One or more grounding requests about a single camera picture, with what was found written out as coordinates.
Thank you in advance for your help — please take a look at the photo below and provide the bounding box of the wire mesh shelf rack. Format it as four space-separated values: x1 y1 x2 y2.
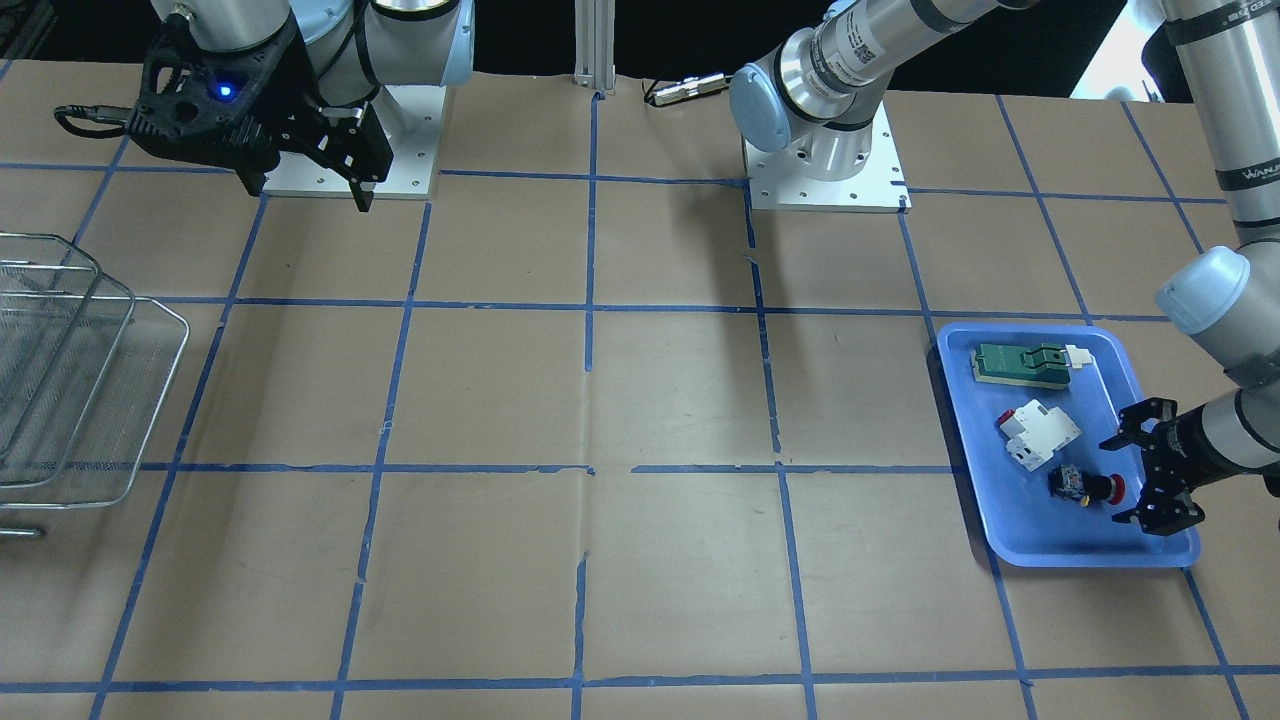
1 232 189 514

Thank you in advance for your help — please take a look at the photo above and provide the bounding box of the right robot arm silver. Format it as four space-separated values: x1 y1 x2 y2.
124 1 474 211

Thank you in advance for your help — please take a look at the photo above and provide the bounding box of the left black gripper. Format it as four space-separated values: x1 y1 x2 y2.
1098 397 1217 537

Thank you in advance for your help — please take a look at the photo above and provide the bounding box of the green circuit board module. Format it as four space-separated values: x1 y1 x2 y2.
970 343 1094 389

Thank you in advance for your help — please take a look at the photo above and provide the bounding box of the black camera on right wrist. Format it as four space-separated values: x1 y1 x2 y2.
52 12 297 176

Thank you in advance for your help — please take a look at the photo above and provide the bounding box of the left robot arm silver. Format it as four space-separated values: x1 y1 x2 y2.
730 1 1279 536

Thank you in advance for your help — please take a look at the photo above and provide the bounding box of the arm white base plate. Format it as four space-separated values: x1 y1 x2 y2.
262 85 451 201
742 105 911 213

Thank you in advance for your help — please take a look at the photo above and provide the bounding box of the silver cable connector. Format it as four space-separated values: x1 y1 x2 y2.
643 72 731 108

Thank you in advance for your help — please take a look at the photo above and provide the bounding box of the blue plastic tray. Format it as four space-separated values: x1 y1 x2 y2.
936 322 1201 568

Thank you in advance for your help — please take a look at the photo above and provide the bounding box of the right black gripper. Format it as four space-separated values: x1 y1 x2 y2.
236 38 393 213

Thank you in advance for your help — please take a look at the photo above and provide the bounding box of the white circuit breaker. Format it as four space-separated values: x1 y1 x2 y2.
996 398 1082 471

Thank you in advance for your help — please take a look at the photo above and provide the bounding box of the aluminium frame post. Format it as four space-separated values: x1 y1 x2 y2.
572 0 617 96

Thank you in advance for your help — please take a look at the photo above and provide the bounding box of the red emergency stop button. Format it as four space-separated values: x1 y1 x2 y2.
1048 464 1126 507

